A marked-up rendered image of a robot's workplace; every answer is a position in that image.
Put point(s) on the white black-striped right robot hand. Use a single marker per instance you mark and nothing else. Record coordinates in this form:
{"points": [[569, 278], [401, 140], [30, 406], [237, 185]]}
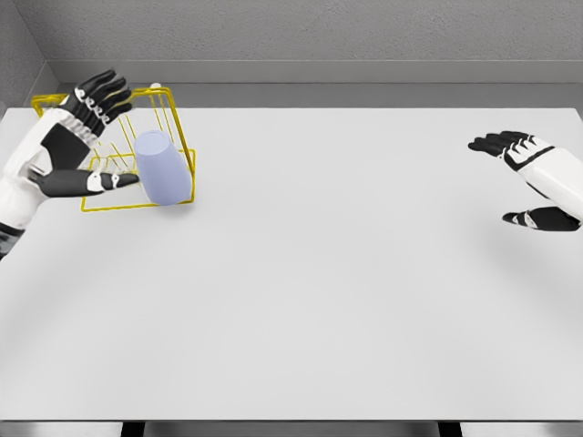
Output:
{"points": [[553, 175]]}

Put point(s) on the white black-striped left robot hand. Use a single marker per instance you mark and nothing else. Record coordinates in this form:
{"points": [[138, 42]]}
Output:
{"points": [[64, 145]]}

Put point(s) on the lavender plastic cup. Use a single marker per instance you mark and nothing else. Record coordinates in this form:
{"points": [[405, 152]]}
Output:
{"points": [[163, 170]]}

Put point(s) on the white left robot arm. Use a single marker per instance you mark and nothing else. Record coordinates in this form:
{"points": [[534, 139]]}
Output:
{"points": [[13, 214]]}

